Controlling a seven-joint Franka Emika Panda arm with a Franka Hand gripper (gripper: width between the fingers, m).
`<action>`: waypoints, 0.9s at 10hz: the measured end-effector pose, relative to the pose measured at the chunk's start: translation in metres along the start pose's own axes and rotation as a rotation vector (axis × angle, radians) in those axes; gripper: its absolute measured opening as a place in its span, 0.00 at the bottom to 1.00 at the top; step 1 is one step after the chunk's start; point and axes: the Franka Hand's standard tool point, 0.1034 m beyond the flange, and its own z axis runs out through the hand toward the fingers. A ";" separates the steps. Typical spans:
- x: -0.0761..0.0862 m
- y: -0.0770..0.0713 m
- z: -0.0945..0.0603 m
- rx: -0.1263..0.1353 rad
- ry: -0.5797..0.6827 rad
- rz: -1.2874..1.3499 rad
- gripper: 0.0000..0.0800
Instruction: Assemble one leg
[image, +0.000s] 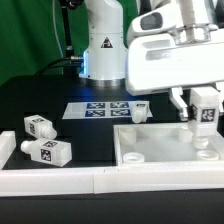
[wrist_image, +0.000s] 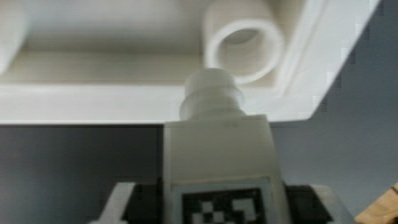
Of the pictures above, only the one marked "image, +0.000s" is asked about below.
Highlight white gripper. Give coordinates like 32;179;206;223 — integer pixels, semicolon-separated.
126;31;224;121

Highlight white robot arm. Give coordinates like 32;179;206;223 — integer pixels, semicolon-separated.
81;0;224;120

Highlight paper sheet with markers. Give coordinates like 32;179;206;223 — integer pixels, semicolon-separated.
61;100;154;120

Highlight black pole stand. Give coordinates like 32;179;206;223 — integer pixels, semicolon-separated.
59;0;84;77

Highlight white U-shaped fence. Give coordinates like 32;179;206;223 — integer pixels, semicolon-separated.
0;124;224;198

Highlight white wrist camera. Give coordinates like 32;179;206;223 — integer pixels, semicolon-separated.
127;4;178;40

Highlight black cables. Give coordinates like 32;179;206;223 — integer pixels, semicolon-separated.
34;57;84;76

